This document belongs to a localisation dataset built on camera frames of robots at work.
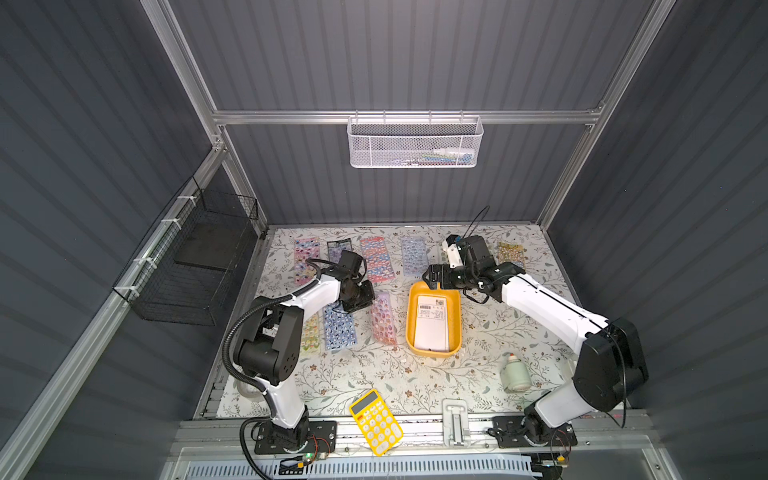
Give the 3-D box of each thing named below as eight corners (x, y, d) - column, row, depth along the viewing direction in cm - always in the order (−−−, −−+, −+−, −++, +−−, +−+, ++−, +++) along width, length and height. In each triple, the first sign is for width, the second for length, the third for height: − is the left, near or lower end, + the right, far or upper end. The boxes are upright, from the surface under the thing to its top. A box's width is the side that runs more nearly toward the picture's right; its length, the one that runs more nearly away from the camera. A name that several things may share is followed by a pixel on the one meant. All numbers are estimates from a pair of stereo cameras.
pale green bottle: (504, 394, 82) (512, 387, 76) (497, 362, 88) (504, 353, 82) (523, 394, 82) (533, 387, 76) (515, 362, 87) (523, 353, 82)
